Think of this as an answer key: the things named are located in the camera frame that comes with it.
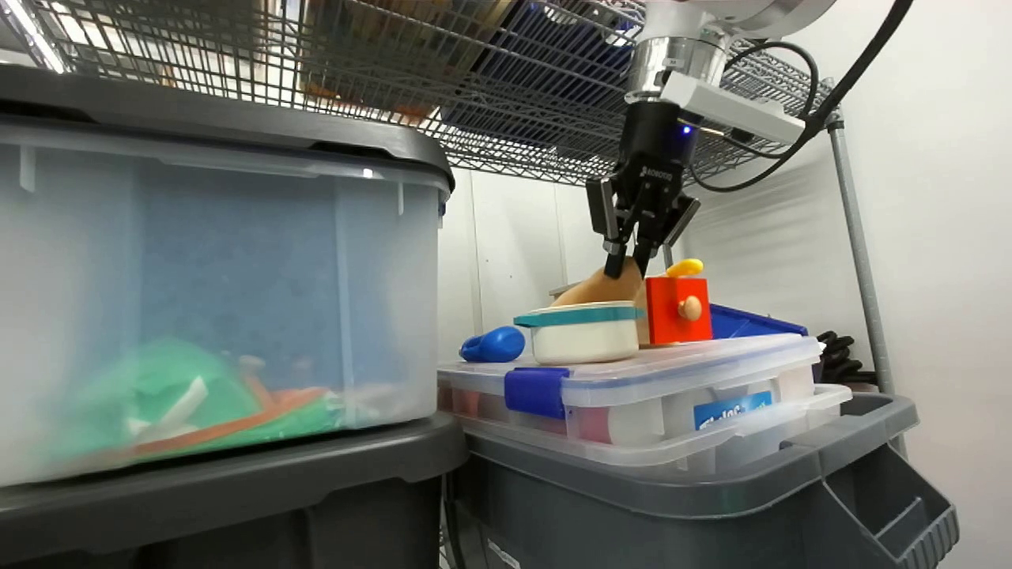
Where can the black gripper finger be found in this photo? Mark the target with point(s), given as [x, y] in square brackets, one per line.
[662, 227]
[605, 222]

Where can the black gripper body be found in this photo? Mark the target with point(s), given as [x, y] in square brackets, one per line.
[651, 159]

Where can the tan bread plushy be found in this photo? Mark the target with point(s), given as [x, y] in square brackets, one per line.
[597, 286]

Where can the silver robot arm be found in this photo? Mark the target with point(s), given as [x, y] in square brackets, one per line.
[694, 39]

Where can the red wooden drawer box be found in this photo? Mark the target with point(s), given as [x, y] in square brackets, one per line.
[676, 312]

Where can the yellow banana toy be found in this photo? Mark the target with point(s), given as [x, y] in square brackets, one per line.
[684, 265]

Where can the blue container lid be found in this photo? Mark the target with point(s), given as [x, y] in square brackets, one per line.
[739, 324]

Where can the white bowl with teal rim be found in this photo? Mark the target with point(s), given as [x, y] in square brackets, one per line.
[584, 332]

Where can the clear flat food container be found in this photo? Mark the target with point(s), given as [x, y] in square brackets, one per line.
[655, 396]

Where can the blue plastic toy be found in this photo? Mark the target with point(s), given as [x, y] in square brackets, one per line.
[494, 344]

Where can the lower clear food container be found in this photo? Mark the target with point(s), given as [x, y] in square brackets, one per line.
[712, 449]

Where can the clear tote with grey lid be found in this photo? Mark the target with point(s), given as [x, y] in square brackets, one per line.
[186, 272]

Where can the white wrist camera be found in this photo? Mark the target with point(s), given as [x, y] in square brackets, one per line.
[729, 107]

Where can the wire shelf rack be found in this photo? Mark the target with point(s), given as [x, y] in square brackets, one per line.
[510, 86]

